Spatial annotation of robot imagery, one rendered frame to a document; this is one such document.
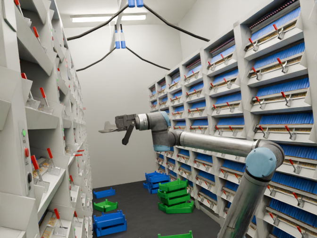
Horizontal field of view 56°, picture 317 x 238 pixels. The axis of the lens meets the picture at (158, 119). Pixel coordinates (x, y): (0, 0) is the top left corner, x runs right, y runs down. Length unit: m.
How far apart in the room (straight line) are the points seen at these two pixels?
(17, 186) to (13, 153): 0.05
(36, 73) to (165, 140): 0.75
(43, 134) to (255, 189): 0.90
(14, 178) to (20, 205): 0.04
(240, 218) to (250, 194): 0.13
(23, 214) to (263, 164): 0.99
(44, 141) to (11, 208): 0.71
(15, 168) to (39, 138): 0.70
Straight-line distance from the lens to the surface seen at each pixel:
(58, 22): 2.02
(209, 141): 1.59
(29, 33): 0.82
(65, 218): 1.25
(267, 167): 1.30
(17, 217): 0.53
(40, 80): 1.23
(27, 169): 0.56
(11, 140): 0.52
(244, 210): 1.43
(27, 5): 1.26
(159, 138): 1.60
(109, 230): 3.25
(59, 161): 1.21
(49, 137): 1.21
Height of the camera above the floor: 1.09
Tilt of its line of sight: level
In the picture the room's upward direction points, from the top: 7 degrees counter-clockwise
